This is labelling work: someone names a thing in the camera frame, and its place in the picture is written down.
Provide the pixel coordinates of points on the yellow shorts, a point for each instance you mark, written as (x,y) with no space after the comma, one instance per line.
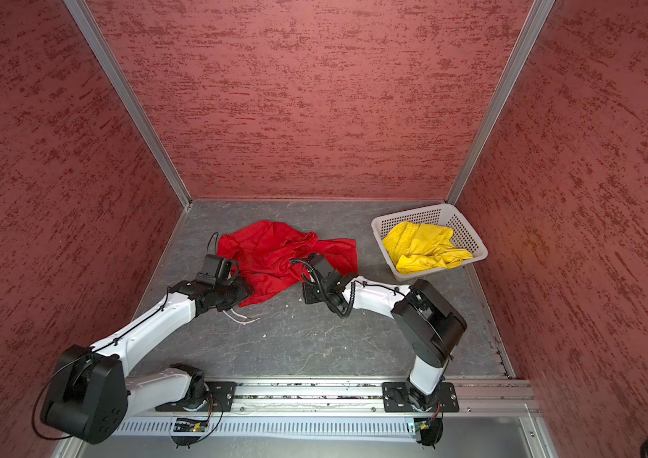
(418,247)

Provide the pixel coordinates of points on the right small circuit board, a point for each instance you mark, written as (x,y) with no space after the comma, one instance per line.
(422,425)

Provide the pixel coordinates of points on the white plastic laundry basket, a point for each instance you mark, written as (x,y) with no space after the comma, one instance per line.
(443,215)

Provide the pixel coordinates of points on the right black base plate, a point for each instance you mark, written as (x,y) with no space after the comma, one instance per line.
(404,397)

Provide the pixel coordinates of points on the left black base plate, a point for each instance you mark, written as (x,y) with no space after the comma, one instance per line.
(218,397)

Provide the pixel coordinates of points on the corner aluminium post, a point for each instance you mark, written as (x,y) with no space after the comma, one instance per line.
(530,31)
(90,30)

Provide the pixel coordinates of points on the left small circuit board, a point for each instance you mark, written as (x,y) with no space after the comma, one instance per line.
(190,426)

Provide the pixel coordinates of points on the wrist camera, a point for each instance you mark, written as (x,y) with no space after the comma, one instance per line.
(217,271)
(319,268)

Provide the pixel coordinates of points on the left corner aluminium post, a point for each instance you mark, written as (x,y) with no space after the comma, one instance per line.
(90,30)

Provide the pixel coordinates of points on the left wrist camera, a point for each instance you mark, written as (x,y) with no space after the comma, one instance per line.
(217,271)

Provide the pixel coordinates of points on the right corner aluminium post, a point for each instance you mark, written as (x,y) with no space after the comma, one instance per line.
(530,31)

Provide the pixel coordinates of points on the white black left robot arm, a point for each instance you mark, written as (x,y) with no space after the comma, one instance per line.
(92,391)

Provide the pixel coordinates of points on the white slotted cable duct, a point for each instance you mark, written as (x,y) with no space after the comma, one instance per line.
(375,428)

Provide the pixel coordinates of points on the small circuit board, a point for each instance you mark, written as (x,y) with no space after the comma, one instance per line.
(190,426)
(422,425)

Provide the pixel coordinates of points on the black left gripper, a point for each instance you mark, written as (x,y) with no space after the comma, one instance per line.
(243,294)

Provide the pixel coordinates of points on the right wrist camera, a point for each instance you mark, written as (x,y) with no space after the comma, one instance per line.
(319,268)

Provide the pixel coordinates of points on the red shorts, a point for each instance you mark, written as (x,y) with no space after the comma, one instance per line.
(264,252)

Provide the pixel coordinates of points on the aluminium front rail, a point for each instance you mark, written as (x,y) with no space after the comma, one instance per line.
(335,397)

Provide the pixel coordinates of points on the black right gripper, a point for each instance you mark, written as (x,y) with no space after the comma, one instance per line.
(309,292)

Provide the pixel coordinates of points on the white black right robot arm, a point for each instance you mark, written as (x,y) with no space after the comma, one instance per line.
(429,323)

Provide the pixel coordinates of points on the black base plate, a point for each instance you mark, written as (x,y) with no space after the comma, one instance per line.
(218,397)
(404,397)

